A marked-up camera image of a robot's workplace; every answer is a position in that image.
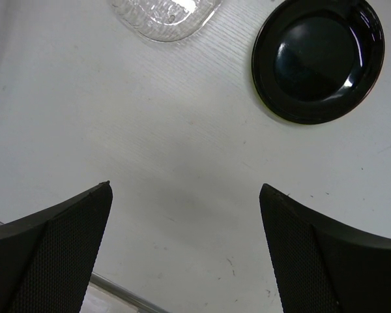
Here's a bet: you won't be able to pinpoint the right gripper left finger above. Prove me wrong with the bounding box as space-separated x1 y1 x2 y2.
0 182 113 312

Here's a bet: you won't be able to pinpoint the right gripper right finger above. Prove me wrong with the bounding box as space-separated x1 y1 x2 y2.
259 184 391 312

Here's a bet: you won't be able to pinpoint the black plate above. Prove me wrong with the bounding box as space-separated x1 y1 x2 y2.
252 1 385 125

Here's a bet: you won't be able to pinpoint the clear glass plate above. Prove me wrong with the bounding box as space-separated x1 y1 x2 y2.
108 0 222 42

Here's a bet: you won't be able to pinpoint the green plate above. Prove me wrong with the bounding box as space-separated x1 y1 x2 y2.
250 77 302 128

